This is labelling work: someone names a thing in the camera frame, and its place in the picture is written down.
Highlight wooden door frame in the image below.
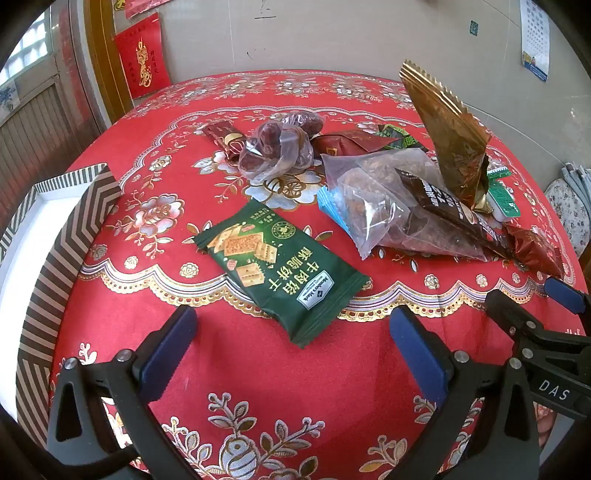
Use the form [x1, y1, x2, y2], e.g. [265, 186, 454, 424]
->
[83, 0, 134, 125]

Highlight floral chair cushion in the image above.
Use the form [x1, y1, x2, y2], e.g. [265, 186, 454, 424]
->
[544, 182, 591, 263]

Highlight clear bag of brown nuts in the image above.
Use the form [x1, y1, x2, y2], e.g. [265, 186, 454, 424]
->
[320, 150, 513, 264]

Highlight red floral tablecloth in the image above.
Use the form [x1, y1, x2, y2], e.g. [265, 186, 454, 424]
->
[48, 69, 587, 480]

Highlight metal slatted door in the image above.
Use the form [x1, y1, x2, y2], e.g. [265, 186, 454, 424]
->
[0, 74, 107, 217]

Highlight striped cardboard box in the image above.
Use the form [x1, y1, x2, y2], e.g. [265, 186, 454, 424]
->
[0, 162, 123, 448]

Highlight red wall envelope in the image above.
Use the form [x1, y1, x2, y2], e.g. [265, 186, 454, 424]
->
[114, 12, 172, 100]

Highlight dark red gold-print packet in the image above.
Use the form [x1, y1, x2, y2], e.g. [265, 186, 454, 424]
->
[314, 129, 400, 160]

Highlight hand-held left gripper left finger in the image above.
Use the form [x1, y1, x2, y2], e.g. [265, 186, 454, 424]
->
[46, 305, 199, 480]

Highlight long gold foil packet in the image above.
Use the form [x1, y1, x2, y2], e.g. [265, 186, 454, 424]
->
[399, 59, 491, 210]

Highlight blue and white snack packet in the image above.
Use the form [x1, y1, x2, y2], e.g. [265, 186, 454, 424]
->
[317, 187, 352, 232]

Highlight red-brown crinkled snack packet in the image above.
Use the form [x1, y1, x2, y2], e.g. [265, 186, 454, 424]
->
[505, 224, 565, 280]

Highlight dark green candy packet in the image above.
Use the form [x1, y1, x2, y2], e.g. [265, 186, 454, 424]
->
[379, 124, 428, 153]

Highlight window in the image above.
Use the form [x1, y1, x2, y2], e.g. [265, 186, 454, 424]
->
[0, 9, 51, 88]

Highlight red paper wall decoration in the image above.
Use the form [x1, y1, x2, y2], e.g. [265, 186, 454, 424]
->
[115, 0, 162, 19]

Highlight grey chair back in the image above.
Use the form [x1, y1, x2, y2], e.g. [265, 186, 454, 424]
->
[561, 162, 591, 204]

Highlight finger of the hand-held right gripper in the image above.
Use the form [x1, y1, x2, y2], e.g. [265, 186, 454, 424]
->
[485, 288, 549, 341]
[544, 277, 591, 319]

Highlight green cracker packet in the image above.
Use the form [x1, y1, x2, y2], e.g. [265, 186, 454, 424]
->
[193, 198, 372, 349]

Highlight green and white candy packet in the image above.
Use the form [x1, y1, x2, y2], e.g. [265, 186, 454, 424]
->
[488, 181, 522, 220]

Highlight dark coffee stick packet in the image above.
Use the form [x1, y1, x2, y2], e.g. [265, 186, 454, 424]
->
[402, 178, 515, 259]

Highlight clear bag of red dates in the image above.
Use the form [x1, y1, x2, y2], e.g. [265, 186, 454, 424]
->
[238, 113, 326, 185]

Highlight red door couplet strip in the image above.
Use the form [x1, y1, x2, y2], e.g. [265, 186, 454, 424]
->
[58, 7, 86, 121]

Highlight small brown-red snack packet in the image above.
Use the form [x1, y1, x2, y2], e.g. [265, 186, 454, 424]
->
[202, 120, 247, 155]

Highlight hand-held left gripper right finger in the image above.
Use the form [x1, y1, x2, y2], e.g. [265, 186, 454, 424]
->
[389, 305, 541, 480]

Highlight wall calendar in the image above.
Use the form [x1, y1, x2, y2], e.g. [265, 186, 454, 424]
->
[519, 0, 552, 83]

